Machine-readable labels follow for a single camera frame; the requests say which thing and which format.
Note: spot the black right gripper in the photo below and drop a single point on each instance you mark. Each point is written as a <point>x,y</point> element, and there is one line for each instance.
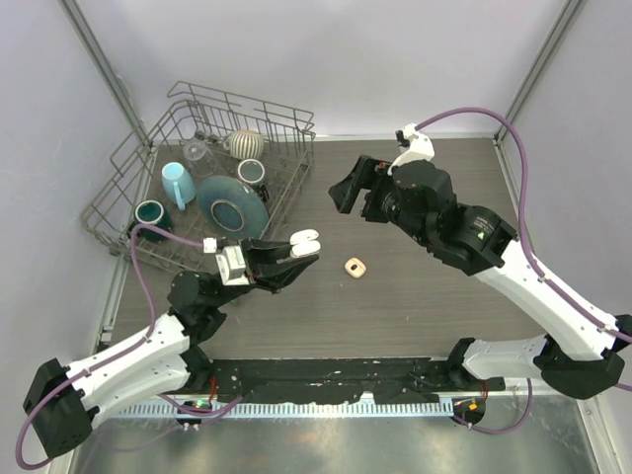
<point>368,173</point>

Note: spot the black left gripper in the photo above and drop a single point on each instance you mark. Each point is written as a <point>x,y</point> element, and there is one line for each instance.
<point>264,267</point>

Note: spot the white earbud charging case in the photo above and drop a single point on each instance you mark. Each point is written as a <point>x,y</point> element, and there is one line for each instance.
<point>304,243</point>

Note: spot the beige earbud charging case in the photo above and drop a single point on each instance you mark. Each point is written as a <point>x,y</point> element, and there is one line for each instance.
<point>355,267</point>

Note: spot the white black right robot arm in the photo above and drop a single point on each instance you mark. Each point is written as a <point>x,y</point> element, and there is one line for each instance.
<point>574,356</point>

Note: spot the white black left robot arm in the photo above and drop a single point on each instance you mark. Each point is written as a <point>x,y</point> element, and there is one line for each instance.
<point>67,402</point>

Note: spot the teal ceramic plate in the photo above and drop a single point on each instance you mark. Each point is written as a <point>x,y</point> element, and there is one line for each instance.
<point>232,209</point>

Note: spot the white rimmed teal cup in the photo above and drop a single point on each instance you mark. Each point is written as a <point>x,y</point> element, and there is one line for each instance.
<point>251,172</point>

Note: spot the striped beige mug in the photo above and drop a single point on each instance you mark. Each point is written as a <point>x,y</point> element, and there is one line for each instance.
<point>244,144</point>

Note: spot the light blue mug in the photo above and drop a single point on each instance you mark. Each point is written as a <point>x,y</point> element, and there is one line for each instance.
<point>178,184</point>

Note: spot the clear drinking glass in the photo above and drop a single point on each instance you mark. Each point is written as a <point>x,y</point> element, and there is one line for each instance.
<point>199,158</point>

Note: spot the dark green mug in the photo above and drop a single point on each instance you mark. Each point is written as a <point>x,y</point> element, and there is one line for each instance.
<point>151,212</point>

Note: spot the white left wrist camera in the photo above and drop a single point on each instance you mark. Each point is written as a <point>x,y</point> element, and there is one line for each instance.
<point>230,260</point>

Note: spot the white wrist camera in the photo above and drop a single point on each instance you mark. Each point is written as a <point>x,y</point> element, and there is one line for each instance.
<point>230,260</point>
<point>416,146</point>

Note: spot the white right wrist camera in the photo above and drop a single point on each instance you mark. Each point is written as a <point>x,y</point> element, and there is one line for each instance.
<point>416,146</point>

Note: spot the grey wire dish rack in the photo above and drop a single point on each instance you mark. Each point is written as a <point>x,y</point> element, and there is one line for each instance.
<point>216,165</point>

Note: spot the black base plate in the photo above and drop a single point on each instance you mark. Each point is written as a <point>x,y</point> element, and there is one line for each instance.
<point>334,381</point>

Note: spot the white cable duct strip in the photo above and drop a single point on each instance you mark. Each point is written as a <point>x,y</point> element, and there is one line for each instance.
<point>364,408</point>

